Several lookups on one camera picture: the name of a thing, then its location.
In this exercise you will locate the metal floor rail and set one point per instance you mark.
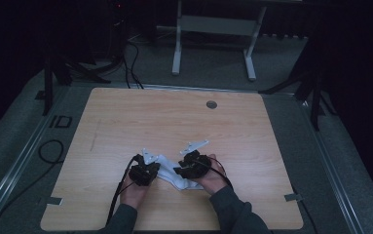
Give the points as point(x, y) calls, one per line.
point(330, 165)
point(18, 152)

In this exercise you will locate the person's left hand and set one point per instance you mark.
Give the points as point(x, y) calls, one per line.
point(133, 193)

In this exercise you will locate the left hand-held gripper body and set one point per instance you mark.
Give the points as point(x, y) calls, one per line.
point(141, 174)

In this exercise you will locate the grey tape strip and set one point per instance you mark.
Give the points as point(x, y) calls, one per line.
point(54, 201)
point(293, 197)

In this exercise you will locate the person's right hand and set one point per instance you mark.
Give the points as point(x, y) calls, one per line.
point(214, 180)

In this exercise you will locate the black floor tape marking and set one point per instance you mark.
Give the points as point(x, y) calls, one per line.
point(60, 121)

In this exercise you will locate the black metal stand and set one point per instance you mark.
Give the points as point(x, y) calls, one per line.
point(48, 87)
point(315, 97)

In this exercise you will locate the white metal desk frame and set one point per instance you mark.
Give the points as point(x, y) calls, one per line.
point(218, 26)

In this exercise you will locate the grey table grommet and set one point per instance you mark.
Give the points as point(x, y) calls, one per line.
point(211, 104)

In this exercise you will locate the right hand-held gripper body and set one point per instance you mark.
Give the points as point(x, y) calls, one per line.
point(195, 165)

